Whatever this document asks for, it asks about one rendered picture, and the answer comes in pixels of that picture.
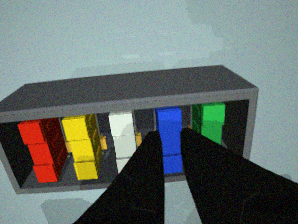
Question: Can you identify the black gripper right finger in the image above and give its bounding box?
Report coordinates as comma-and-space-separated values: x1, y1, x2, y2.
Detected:
180, 128, 298, 224

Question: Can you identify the grey fuse block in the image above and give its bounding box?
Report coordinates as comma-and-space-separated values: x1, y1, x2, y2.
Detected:
0, 64, 258, 194

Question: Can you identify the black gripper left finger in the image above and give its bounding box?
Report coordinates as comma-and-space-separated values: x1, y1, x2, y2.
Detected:
73, 131, 165, 224

